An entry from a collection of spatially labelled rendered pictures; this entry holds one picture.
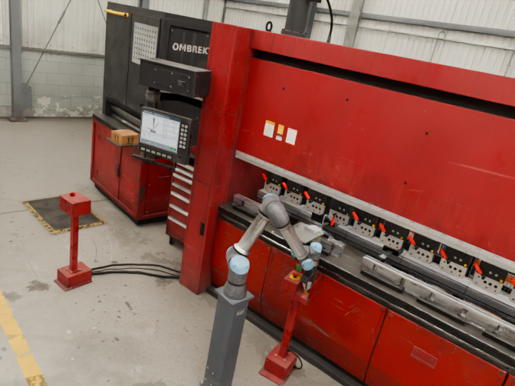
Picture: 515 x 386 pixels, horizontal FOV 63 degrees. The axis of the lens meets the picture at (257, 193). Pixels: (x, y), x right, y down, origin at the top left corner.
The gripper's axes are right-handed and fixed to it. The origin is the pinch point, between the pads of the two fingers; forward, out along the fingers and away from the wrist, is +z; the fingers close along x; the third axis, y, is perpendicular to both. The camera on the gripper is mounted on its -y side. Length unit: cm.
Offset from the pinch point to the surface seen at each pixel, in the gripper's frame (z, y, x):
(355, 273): -12.3, 23.4, -25.0
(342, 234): -16, 63, 0
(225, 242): 17, 35, 89
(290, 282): -4.2, -6.2, 9.8
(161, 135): -68, 9, 142
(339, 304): 13.7, 18.8, -20.8
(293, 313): 21.4, -3.0, 4.3
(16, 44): -46, 221, 667
